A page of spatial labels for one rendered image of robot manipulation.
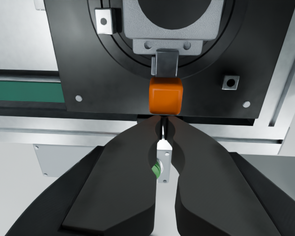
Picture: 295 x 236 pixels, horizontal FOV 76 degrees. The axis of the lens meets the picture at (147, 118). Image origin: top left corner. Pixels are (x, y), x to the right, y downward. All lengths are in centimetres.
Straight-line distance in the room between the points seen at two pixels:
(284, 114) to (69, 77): 27
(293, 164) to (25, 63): 182
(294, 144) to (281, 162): 135
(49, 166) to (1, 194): 32
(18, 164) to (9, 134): 21
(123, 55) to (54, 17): 8
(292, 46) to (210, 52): 10
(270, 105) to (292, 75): 4
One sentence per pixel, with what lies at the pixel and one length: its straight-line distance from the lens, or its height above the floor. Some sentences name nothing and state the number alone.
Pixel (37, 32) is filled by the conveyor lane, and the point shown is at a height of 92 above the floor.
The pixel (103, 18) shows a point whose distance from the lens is 18.
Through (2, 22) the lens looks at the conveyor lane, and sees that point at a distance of 33.
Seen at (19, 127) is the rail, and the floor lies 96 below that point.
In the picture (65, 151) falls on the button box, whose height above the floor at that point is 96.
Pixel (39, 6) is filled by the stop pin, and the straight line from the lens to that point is 25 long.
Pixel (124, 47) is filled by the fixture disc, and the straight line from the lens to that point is 20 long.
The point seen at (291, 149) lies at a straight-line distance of 48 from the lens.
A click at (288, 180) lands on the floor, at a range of 199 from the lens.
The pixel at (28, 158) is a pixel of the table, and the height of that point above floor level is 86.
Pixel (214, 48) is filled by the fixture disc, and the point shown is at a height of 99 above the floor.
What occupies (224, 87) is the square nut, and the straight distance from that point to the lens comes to 22.
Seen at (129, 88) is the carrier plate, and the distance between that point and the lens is 23.
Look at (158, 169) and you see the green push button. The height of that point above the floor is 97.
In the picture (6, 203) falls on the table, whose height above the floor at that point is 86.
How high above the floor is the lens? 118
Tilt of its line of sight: 61 degrees down
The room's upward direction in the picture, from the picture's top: 173 degrees counter-clockwise
